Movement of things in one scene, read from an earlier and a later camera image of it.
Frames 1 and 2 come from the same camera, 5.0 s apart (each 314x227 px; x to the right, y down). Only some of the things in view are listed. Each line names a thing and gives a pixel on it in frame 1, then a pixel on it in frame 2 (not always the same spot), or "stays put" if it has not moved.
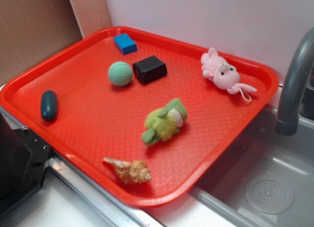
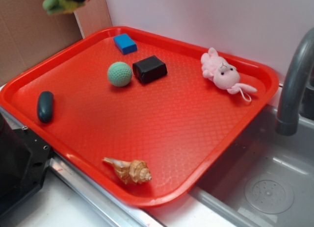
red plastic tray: [143, 117] stays put
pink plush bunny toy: [224, 75] stays put
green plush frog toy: [163, 123] → [54, 3]
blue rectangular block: [125, 43] stays put
